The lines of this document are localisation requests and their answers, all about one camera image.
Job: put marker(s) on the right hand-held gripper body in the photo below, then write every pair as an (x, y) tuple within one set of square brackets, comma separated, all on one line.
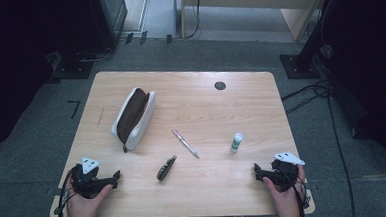
[(284, 175)]

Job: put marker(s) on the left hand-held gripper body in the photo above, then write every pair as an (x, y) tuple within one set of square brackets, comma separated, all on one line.
[(86, 184)]

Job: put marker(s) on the green and white glue stick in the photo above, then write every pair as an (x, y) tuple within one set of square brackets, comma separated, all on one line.
[(236, 142)]

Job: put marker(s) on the brown and white pencil case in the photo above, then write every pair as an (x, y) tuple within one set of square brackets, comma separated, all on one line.
[(134, 120)]

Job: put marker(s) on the person's left hand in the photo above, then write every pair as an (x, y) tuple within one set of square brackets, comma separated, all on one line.
[(82, 207)]

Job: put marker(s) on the person's right hand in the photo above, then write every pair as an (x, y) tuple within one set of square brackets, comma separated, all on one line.
[(287, 200)]

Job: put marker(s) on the pink and silver pen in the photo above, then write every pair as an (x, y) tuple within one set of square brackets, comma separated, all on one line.
[(185, 143)]

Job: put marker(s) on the dark round table grommet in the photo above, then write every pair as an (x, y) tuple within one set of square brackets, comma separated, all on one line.
[(220, 85)]

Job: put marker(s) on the black metal stand with base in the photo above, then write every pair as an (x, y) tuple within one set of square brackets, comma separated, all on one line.
[(299, 64)]

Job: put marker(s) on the black flat stand base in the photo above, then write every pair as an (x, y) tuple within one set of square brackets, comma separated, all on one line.
[(74, 69)]

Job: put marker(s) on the dark cabinet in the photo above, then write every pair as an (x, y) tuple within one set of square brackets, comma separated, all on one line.
[(109, 19)]

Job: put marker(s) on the light wooden furniture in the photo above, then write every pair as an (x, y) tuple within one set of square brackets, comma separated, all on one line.
[(296, 16)]

